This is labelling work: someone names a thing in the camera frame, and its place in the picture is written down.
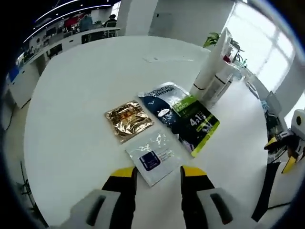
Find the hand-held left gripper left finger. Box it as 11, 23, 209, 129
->
56, 166, 138, 229

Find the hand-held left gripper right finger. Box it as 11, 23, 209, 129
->
180, 166, 256, 229

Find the white blue skincare sachet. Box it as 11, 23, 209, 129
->
125, 130, 185, 188

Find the green black skincare sachet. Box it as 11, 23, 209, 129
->
137, 81, 220, 158

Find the large red-collared skincare bottle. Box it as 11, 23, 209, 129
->
219, 35, 240, 79

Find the white skincare tube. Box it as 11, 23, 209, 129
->
189, 28, 231, 96

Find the grey office chair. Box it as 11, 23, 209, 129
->
261, 92, 282, 115

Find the black flat object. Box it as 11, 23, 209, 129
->
251, 162, 280, 223

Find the green potted plant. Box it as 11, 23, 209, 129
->
203, 32, 245, 62

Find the blue bin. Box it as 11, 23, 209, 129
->
8, 65, 20, 81

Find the long white office desk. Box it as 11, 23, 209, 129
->
63, 26, 121, 45

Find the magenta board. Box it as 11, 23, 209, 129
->
64, 18, 80, 29

